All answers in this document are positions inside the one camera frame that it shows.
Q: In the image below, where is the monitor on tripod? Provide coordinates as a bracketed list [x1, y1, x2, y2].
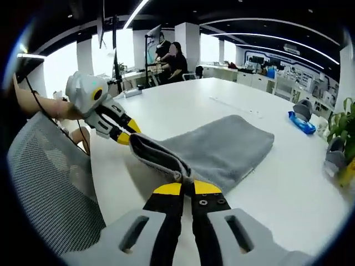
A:
[146, 24, 163, 40]

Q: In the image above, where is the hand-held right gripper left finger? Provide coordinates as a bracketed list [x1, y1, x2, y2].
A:
[63, 182, 184, 266]

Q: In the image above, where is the grey mesh chair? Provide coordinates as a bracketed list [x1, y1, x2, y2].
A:
[7, 112, 108, 256]

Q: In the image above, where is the green potted plant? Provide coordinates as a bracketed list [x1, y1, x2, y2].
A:
[327, 96, 355, 165]

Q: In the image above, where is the yellow bottle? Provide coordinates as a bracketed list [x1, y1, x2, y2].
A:
[339, 160, 355, 188]

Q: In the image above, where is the grey towel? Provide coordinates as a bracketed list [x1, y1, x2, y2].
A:
[129, 114, 275, 196]

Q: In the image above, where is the white low cabinet row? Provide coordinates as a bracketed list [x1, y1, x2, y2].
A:
[199, 64, 278, 93]

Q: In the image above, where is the grey rounded object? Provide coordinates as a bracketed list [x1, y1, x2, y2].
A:
[324, 137, 347, 176]
[293, 99, 315, 122]

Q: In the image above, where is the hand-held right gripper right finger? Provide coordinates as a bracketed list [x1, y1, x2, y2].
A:
[191, 180, 306, 266]

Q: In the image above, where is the white cup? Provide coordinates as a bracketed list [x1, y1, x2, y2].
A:
[316, 119, 331, 138]

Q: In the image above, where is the blue packet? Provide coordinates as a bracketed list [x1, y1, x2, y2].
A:
[287, 110, 317, 136]

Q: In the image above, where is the black cable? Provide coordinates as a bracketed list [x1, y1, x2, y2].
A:
[25, 76, 90, 156]

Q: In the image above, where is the white power strip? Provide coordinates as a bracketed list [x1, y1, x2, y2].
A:
[121, 88, 144, 98]

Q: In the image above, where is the black monitor on pole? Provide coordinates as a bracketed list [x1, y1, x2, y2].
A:
[96, 7, 108, 50]

